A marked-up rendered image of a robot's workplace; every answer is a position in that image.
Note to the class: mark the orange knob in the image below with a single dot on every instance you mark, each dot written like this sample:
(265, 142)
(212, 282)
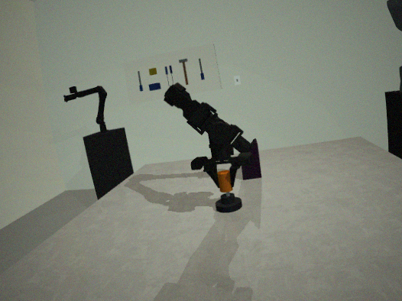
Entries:
(224, 181)

